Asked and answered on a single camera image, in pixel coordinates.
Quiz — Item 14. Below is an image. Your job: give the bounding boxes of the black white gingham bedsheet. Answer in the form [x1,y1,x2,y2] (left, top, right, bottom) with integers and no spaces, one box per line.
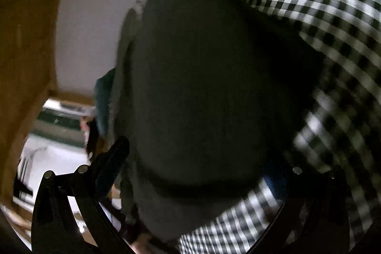
[178,0,381,254]

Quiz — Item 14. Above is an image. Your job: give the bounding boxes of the black large garment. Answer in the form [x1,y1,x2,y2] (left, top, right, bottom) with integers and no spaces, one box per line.
[112,0,324,241]

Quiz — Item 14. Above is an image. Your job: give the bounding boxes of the teal pillow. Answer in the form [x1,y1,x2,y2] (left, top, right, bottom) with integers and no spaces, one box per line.
[94,68,115,137]

